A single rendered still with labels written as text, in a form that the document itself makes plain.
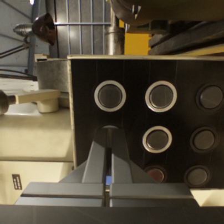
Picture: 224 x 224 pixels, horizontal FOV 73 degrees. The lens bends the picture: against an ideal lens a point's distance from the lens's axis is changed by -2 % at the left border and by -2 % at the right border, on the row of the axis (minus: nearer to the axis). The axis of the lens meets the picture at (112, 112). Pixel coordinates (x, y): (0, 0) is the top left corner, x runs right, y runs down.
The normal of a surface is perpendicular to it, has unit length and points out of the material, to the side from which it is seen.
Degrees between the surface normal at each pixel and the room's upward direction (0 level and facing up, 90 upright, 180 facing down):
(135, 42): 90
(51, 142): 90
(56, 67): 58
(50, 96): 145
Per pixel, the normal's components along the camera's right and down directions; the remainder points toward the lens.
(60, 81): -0.47, 0.23
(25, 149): 0.00, 0.26
